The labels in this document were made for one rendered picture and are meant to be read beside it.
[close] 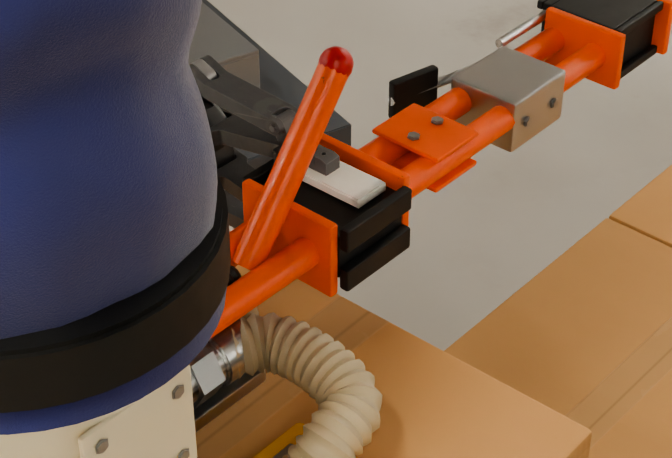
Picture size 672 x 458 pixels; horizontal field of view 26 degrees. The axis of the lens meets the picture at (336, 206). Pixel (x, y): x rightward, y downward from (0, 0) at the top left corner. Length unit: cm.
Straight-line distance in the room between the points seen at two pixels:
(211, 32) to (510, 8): 190
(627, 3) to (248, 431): 49
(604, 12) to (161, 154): 61
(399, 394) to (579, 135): 207
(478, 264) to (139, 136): 206
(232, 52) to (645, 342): 59
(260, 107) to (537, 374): 74
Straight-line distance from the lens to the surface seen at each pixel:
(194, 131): 73
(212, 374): 96
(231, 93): 104
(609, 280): 183
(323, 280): 98
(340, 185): 100
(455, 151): 107
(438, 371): 108
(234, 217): 110
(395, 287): 265
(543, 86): 114
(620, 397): 167
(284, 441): 100
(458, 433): 104
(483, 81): 114
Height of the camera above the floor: 168
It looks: 36 degrees down
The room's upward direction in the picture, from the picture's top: straight up
